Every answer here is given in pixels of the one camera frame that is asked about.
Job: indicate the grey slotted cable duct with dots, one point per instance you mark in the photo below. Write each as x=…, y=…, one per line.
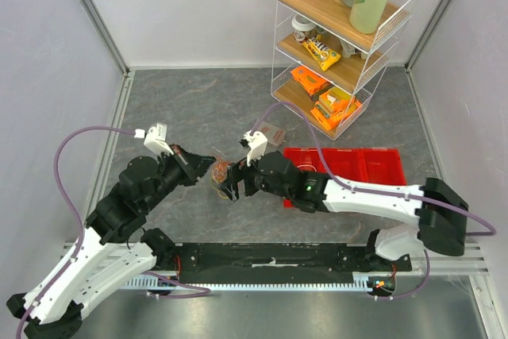
x=152, y=283

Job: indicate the white object on shelf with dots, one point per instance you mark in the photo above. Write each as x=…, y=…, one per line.
x=349, y=50

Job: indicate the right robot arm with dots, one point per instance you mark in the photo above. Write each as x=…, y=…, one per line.
x=430, y=216

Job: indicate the red three-compartment bin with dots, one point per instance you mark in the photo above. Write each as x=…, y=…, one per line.
x=368, y=165

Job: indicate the white lidded cup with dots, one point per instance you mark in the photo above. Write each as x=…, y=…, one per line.
x=303, y=28

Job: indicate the white wire wooden shelf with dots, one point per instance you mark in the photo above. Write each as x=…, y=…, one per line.
x=353, y=75

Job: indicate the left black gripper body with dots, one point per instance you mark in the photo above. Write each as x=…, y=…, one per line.
x=184, y=169

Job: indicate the yellow candy bag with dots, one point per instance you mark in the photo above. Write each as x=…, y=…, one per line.
x=323, y=55

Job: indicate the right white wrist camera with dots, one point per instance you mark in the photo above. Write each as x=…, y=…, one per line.
x=256, y=143

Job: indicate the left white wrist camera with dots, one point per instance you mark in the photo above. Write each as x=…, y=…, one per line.
x=154, y=139

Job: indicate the orange snack pack upper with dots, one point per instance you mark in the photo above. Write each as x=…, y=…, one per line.
x=312, y=83

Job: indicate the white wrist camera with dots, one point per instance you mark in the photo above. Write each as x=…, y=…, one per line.
x=256, y=143
x=154, y=139

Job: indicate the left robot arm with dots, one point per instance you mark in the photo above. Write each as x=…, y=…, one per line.
x=57, y=307

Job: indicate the orange snack box stack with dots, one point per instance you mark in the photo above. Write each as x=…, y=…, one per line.
x=334, y=106

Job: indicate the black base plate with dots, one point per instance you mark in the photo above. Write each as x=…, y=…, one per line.
x=278, y=263

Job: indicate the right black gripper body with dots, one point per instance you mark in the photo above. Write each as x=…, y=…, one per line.
x=242, y=179

